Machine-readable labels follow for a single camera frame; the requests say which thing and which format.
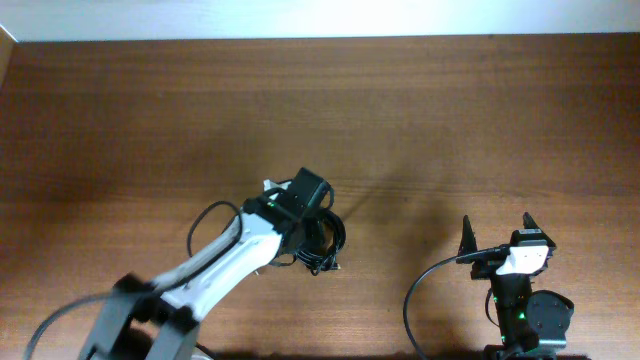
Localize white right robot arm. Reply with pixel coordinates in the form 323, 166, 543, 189
456, 213, 575, 360

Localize black cable with gold plug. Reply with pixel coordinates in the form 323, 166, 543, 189
294, 187, 347, 276

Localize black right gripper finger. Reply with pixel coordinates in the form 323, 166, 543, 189
523, 212, 540, 230
458, 215, 478, 256

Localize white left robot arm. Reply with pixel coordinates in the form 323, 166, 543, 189
79, 168, 346, 359

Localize black right camera cable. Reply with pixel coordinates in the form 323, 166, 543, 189
402, 244, 511, 360

